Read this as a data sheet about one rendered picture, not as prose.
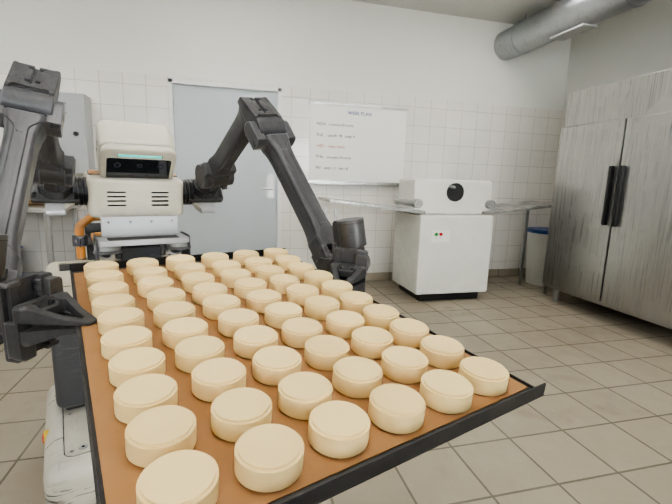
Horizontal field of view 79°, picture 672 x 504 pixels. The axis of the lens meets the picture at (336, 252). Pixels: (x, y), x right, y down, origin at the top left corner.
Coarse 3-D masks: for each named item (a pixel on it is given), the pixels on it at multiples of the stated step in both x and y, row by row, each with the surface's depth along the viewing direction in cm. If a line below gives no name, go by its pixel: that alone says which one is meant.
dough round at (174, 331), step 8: (176, 320) 49; (184, 320) 49; (192, 320) 49; (200, 320) 49; (168, 328) 46; (176, 328) 47; (184, 328) 47; (192, 328) 47; (200, 328) 47; (168, 336) 46; (176, 336) 45; (184, 336) 45; (192, 336) 46; (168, 344) 46; (176, 344) 46
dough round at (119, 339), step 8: (120, 328) 46; (128, 328) 46; (136, 328) 46; (144, 328) 46; (104, 336) 44; (112, 336) 44; (120, 336) 44; (128, 336) 44; (136, 336) 44; (144, 336) 44; (104, 344) 42; (112, 344) 42; (120, 344) 42; (128, 344) 42; (136, 344) 43; (144, 344) 44; (152, 344) 46; (104, 352) 42; (112, 352) 42
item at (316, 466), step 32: (320, 320) 57; (96, 352) 44; (352, 352) 48; (96, 384) 38; (256, 384) 40; (416, 384) 43; (512, 384) 44; (96, 416) 34; (288, 416) 36; (448, 416) 38; (224, 448) 32; (384, 448) 33; (128, 480) 28; (224, 480) 29; (320, 480) 29
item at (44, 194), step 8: (32, 184) 117; (48, 184) 113; (32, 192) 116; (40, 192) 116; (48, 192) 115; (56, 192) 116; (64, 192) 117; (72, 192) 121; (32, 200) 115; (40, 200) 116; (48, 200) 117; (56, 200) 118; (64, 200) 119; (72, 200) 120
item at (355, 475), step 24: (72, 264) 69; (120, 264) 73; (72, 288) 61; (528, 384) 44; (504, 408) 39; (432, 432) 36; (456, 432) 35; (96, 456) 30; (384, 456) 30; (408, 456) 32; (96, 480) 28; (336, 480) 28; (360, 480) 30
